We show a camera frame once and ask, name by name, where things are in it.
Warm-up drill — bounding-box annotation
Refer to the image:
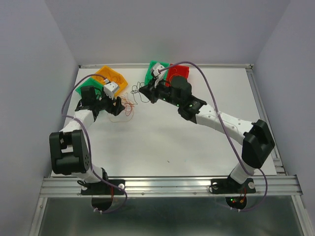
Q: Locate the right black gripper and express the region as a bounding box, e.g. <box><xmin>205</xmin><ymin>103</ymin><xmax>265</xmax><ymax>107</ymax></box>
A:
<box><xmin>138</xmin><ymin>77</ymin><xmax>182</xmax><ymax>108</ymax></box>

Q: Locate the thin wire bundle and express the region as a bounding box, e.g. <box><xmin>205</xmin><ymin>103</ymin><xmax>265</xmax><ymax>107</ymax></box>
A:
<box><xmin>108</xmin><ymin>92</ymin><xmax>137</xmax><ymax>123</ymax></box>

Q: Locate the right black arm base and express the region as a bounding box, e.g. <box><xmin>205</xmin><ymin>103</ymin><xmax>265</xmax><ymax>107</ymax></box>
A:
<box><xmin>208</xmin><ymin>177</ymin><xmax>256</xmax><ymax>210</ymax></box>

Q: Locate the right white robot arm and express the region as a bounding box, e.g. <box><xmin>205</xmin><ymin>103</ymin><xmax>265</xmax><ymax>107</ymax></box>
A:
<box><xmin>139</xmin><ymin>76</ymin><xmax>275</xmax><ymax>192</ymax></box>

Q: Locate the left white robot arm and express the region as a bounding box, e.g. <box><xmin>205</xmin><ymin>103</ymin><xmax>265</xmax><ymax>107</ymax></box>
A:
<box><xmin>49</xmin><ymin>82</ymin><xmax>125</xmax><ymax>194</ymax></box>

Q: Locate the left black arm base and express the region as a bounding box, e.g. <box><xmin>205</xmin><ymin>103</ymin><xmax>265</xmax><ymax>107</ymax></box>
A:
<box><xmin>77</xmin><ymin>180</ymin><xmax>124</xmax><ymax>214</ymax></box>

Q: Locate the left green plastic bin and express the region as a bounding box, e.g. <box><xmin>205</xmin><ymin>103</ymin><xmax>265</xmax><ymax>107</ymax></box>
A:
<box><xmin>75</xmin><ymin>77</ymin><xmax>103</xmax><ymax>95</ymax></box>

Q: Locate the green plastic bin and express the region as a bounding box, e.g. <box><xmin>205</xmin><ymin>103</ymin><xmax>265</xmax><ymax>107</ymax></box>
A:
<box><xmin>75</xmin><ymin>77</ymin><xmax>103</xmax><ymax>95</ymax></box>
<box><xmin>144</xmin><ymin>60</ymin><xmax>170</xmax><ymax>85</ymax></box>

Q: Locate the red plastic bin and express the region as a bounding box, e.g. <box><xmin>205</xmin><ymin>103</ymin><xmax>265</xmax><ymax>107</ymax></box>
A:
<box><xmin>165</xmin><ymin>65</ymin><xmax>189</xmax><ymax>87</ymax></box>

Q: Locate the orange plastic bin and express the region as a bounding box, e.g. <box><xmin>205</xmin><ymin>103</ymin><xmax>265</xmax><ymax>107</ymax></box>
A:
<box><xmin>95</xmin><ymin>65</ymin><xmax>128</xmax><ymax>96</ymax></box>

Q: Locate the right green plastic bin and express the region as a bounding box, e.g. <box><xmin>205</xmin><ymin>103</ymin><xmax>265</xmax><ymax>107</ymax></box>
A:
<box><xmin>144</xmin><ymin>60</ymin><xmax>170</xmax><ymax>85</ymax></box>

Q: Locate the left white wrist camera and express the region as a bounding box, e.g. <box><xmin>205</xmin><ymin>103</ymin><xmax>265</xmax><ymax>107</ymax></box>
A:
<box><xmin>103</xmin><ymin>82</ymin><xmax>120</xmax><ymax>100</ymax></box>

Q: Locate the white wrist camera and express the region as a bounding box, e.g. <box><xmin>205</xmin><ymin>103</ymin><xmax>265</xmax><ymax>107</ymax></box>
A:
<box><xmin>151</xmin><ymin>62</ymin><xmax>165</xmax><ymax>88</ymax></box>
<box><xmin>103</xmin><ymin>82</ymin><xmax>120</xmax><ymax>100</ymax></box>

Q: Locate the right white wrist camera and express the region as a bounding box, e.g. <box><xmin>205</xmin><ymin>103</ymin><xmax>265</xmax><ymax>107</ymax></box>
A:
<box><xmin>151</xmin><ymin>62</ymin><xmax>165</xmax><ymax>88</ymax></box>

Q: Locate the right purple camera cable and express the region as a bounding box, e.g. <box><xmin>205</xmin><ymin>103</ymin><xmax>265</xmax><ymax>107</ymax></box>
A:
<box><xmin>158</xmin><ymin>61</ymin><xmax>269</xmax><ymax>213</ymax></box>

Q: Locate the aluminium front rail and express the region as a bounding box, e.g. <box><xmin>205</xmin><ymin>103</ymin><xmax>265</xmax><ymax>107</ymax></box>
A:
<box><xmin>39</xmin><ymin>176</ymin><xmax>303</xmax><ymax>198</ymax></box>

